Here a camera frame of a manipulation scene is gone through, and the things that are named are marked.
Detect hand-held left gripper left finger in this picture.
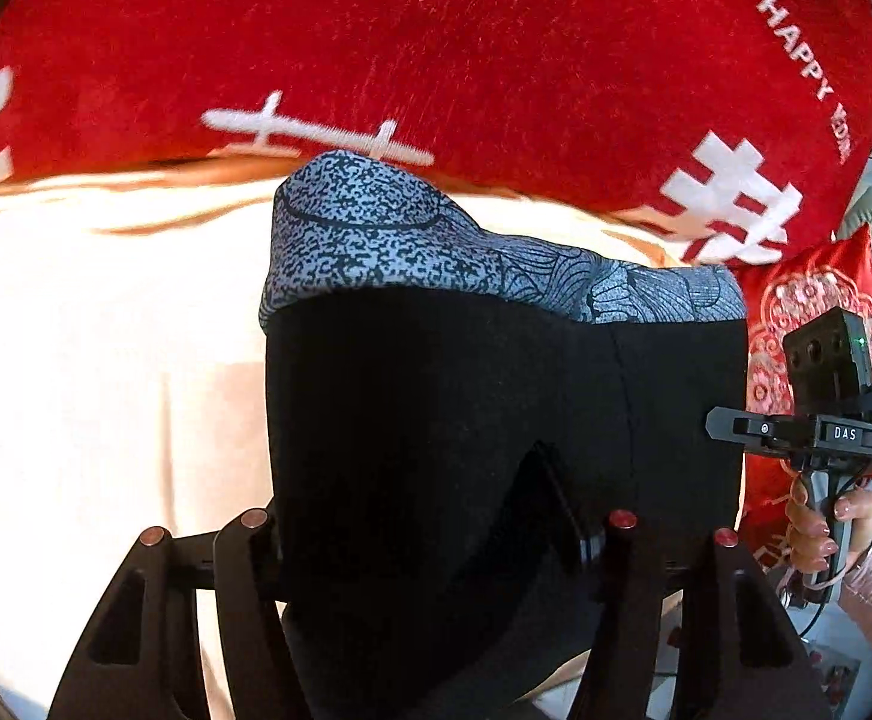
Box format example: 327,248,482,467
46,506,288,720

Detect grey chair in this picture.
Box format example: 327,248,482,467
835,186,872,260

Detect black cable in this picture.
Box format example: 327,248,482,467
787,576,838,642

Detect black pants with grey waistband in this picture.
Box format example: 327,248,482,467
258,150,750,720

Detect person's right hand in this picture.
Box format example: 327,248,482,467
784,476,872,578

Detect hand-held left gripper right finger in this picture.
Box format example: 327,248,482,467
530,442,831,720

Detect red blanket with white print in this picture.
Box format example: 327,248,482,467
0,0,872,267

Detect red patterned pillow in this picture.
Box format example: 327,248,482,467
732,223,872,605

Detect cream bed sheet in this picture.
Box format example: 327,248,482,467
0,157,744,720

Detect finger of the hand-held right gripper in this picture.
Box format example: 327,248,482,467
703,405,774,455

